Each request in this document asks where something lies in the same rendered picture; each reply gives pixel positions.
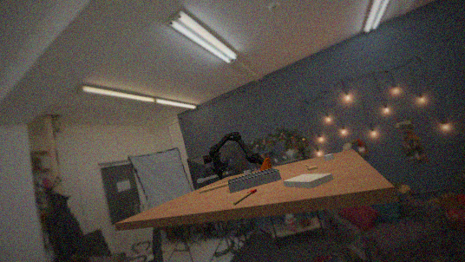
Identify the light brown wooden board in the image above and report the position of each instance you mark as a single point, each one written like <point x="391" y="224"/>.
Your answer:
<point x="214" y="186"/>

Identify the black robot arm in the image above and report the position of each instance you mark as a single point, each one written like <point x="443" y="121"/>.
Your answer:
<point x="214" y="150"/>

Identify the grey roasting tin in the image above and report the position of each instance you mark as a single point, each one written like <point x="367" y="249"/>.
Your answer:
<point x="253" y="180"/>

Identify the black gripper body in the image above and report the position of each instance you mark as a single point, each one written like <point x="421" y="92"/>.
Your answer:
<point x="218" y="167"/>

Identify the cream flat rectangular slab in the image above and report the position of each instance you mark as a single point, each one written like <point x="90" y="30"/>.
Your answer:
<point x="308" y="180"/>

